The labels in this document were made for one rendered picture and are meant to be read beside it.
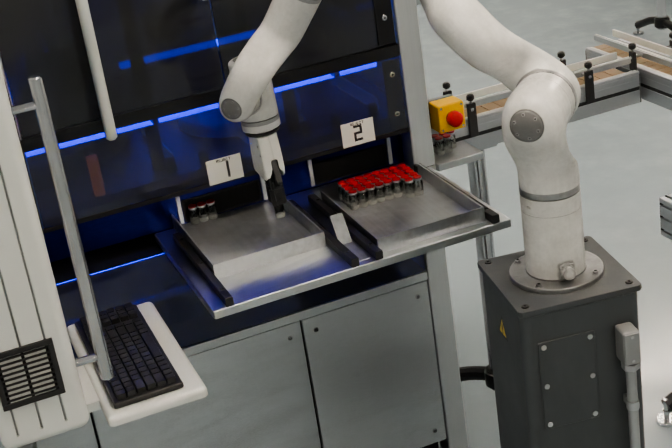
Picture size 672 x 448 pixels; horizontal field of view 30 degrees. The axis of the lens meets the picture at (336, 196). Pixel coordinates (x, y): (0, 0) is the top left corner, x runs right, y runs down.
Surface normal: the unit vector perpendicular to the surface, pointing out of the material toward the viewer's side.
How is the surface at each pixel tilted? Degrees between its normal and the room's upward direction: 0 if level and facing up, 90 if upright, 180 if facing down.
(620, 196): 0
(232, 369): 90
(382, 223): 0
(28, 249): 90
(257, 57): 57
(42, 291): 90
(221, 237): 0
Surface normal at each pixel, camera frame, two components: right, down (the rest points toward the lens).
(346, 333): 0.38, 0.31
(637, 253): -0.14, -0.91
